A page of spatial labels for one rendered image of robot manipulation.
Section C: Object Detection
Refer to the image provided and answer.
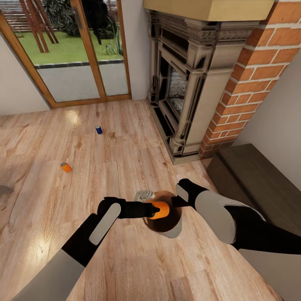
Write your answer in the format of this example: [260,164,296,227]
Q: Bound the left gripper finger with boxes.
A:
[152,206,160,213]

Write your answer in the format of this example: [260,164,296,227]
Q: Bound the trash can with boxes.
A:
[143,191,183,239]

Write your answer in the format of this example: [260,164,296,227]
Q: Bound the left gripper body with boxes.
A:
[130,202,153,219]

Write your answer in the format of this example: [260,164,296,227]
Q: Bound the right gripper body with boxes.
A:
[171,196,189,208]

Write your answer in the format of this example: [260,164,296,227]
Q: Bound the can of soda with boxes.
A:
[96,125,102,134]
[149,201,170,220]
[61,163,71,173]

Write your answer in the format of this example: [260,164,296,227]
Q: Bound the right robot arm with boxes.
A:
[171,179,301,301]

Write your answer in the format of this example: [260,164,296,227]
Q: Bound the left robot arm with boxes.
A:
[11,190,160,301]

